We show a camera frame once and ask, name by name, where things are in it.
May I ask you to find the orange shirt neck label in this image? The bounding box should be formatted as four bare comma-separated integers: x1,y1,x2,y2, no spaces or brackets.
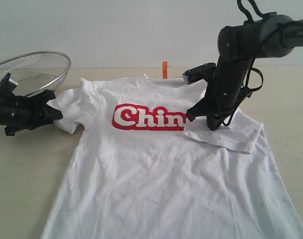
162,61,168,79

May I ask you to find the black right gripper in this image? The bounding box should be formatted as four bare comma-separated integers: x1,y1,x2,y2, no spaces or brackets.
186,85,243,131

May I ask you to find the metal wire mesh basket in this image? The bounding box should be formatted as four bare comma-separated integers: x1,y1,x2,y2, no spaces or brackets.
0,51,71,97

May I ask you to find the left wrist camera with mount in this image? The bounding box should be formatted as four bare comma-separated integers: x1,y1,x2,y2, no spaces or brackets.
0,73,18,93

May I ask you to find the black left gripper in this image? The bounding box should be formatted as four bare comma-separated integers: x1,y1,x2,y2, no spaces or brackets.
4,90,63,136

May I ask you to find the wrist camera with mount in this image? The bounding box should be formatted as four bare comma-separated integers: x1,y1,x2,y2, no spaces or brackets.
0,73,18,93
182,63,216,85

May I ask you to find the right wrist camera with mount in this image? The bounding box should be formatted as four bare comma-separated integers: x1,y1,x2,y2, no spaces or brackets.
182,63,216,85

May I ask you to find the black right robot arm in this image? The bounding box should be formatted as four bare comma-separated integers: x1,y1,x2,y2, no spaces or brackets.
183,12,303,130

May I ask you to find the white t-shirt red print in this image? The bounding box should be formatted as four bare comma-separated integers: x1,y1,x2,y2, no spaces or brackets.
41,75,303,239

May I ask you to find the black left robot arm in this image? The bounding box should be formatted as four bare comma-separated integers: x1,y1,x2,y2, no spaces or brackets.
0,90,63,136

